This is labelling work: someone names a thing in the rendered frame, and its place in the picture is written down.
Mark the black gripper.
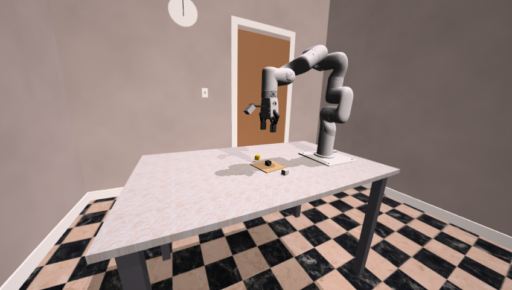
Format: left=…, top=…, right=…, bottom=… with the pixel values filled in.
left=259, top=97, right=280, bottom=132

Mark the tan flat mat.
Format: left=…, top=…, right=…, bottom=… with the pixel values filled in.
left=250, top=160, right=287, bottom=173

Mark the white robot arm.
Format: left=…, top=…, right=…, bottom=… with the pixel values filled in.
left=261, top=45, right=353, bottom=158

